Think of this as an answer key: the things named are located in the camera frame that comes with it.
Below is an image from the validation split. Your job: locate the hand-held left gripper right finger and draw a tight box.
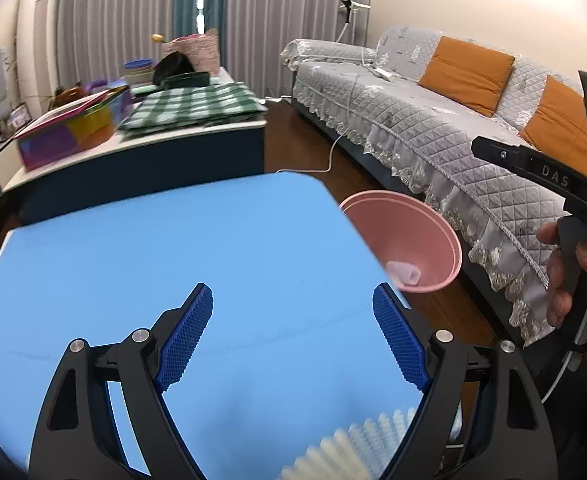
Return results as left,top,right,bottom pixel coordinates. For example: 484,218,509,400
372,282,559,480

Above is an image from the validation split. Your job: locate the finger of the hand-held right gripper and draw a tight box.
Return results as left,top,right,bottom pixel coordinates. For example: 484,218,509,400
471,136,524,163

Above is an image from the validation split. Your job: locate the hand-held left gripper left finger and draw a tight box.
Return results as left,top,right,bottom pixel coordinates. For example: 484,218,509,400
28,282,214,480

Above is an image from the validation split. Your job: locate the pink plastic bin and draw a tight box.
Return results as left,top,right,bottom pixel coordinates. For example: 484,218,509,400
338,190,463,294

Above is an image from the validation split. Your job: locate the orange cushion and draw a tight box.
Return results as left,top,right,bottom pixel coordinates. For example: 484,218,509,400
417,35,517,118
518,75,587,181

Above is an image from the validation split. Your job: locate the clear plastic tube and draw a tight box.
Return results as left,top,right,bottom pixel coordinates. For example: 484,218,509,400
384,260,423,288

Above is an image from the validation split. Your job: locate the grey quilted sofa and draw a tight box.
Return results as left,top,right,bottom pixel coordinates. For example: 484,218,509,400
280,25,587,348

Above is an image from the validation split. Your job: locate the blue foam mat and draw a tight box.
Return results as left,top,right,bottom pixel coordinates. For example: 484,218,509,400
0,171,461,480

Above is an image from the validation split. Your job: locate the white bristle roller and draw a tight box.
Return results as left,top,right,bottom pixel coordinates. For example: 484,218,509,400
280,409,427,480

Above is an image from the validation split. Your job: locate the dark table with white top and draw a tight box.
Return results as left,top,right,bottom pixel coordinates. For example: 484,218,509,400
1,67,269,226

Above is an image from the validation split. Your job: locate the white stand lamp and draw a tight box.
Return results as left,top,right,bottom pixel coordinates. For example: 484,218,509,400
336,0,371,43

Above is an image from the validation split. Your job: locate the green checked cloth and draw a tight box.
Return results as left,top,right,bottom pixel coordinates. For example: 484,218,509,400
118,81,269,133

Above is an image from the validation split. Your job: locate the colourful storage box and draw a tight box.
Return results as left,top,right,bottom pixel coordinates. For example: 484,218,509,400
14,85,134,171

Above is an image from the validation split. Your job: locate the grey curtain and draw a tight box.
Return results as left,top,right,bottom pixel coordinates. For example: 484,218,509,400
56,0,374,98

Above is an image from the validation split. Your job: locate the dark green tray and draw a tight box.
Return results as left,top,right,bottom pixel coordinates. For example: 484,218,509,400
161,71,211,90

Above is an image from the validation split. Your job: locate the brown plush toy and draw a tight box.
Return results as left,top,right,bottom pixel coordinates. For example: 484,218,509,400
54,84,89,108

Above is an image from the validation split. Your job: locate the stack of plastic bowls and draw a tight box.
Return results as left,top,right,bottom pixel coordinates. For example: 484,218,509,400
124,58,155,86

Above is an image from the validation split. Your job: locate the black hat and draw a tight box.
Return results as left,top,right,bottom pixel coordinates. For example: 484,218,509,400
152,51,195,85

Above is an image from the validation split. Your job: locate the pink woven basket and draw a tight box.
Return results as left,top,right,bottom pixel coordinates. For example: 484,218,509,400
161,29,220,78

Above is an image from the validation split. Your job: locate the white floor air conditioner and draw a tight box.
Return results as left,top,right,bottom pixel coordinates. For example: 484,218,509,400
18,0,62,111

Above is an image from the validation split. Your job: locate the white charger cable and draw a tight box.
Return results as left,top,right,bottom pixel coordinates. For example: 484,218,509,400
264,42,399,176

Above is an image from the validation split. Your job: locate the small photo frame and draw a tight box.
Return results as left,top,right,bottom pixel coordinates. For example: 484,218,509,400
6,105,32,133

